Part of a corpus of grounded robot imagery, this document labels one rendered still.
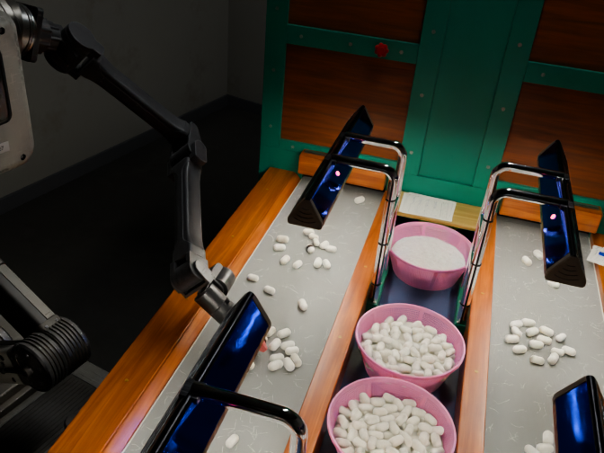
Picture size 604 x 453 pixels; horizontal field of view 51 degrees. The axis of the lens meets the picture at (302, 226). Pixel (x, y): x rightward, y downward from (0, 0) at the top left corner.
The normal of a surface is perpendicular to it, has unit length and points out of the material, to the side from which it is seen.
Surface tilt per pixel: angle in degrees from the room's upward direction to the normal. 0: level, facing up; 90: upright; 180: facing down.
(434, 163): 90
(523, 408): 0
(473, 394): 0
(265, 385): 0
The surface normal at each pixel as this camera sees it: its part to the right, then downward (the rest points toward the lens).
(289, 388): 0.07, -0.84
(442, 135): -0.28, 0.49
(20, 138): 0.88, 0.31
